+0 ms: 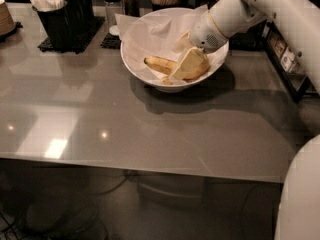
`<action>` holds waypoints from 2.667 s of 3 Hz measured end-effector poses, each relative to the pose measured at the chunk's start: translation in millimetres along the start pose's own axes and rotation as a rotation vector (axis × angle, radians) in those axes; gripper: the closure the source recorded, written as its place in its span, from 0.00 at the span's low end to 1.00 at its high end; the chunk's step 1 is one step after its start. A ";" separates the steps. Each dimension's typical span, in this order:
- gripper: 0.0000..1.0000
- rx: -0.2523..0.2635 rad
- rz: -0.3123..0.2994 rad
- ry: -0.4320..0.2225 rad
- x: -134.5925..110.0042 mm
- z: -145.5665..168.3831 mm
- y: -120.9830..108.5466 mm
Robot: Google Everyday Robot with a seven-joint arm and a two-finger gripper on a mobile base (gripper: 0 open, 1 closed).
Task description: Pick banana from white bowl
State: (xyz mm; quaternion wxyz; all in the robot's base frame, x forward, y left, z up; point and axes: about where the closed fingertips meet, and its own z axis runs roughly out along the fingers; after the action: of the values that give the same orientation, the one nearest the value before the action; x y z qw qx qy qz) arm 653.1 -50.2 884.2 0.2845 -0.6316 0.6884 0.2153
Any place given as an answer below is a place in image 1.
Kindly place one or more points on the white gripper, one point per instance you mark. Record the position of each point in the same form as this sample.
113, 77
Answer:
204, 34

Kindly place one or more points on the yellow banana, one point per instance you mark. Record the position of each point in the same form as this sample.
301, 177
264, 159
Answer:
166, 81
166, 66

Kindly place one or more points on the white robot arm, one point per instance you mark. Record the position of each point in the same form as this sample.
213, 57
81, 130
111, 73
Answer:
299, 23

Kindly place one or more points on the white bowl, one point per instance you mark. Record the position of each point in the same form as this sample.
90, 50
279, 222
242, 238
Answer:
146, 79

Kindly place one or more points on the white paper liner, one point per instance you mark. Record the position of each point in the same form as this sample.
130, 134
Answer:
156, 34

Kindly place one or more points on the brown napkin dispenser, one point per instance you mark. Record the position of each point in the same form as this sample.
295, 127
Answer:
248, 41

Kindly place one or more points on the small black rubber mat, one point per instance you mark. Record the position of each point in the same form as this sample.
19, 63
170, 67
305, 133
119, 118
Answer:
111, 42

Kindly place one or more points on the salt shaker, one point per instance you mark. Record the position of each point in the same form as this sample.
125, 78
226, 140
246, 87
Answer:
113, 7

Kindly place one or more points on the black condiment packet rack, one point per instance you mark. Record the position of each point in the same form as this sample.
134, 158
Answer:
286, 64

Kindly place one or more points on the rear black cutlery holder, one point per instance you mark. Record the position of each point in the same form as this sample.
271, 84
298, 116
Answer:
87, 10

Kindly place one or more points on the black cutlery holder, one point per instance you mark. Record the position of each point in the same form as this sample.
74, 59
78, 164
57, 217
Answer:
87, 10
66, 19

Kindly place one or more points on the front black cutlery holder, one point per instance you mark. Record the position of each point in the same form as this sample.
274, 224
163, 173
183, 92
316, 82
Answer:
66, 19

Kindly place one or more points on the brown paper cup stack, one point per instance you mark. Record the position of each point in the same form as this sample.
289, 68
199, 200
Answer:
6, 21

